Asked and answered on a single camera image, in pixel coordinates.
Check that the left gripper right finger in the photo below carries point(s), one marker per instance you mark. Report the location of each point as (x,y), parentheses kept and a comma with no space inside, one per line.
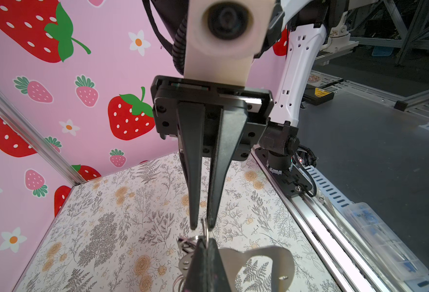
(217,277)

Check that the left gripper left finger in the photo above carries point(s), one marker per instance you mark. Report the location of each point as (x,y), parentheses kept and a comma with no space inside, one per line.
(195,266)

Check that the clear plastic parts box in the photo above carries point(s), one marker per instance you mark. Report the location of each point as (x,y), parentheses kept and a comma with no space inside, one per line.
(394,253)

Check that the black yellow device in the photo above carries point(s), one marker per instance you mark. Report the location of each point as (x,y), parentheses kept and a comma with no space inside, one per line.
(317,96)

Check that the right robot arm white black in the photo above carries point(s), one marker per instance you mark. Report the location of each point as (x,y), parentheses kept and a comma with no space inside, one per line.
(304,25)

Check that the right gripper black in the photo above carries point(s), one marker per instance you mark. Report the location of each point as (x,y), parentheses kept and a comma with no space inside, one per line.
(187,109)

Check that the aluminium rail frame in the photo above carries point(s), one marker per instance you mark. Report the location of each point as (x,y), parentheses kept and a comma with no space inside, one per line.
(350,261)

